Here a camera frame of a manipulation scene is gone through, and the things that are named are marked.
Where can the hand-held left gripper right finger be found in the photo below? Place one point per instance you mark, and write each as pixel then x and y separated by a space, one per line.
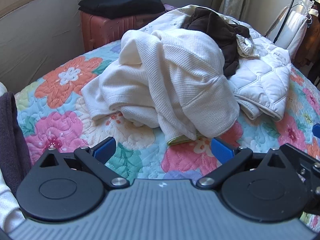
pixel 221 151

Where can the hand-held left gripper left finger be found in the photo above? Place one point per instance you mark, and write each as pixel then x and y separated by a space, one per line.
pixel 105 150

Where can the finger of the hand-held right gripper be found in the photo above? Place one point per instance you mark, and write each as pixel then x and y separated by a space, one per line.
pixel 317 131

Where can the white waffle shirt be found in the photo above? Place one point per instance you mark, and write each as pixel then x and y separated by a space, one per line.
pixel 175 80

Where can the black clothes rack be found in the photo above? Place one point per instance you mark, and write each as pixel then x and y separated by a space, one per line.
pixel 287 12

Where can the black folded clothes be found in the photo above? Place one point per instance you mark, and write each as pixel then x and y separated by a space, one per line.
pixel 120 1

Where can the floral quilt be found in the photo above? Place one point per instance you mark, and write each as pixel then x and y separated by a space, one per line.
pixel 140 155

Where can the white quilted jacket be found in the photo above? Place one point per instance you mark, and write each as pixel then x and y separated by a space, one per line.
pixel 262 80

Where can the brown hanging garment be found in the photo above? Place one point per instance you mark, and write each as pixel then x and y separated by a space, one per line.
pixel 310 42

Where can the dark purple cloth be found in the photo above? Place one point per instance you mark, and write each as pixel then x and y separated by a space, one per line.
pixel 12 142

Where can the white hanging garment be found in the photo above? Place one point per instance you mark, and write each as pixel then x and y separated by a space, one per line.
pixel 296 30

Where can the cream knit garment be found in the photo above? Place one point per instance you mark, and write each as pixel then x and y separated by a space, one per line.
pixel 246 46

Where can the white fluffy blanket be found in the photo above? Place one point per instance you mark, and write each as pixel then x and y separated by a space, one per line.
pixel 7 205

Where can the brown velvet garment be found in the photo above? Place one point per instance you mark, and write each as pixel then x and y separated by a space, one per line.
pixel 220 35

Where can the pink suitcase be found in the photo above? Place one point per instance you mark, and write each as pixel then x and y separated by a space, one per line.
pixel 105 30

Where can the beige curtain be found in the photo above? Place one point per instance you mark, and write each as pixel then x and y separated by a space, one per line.
pixel 232 0

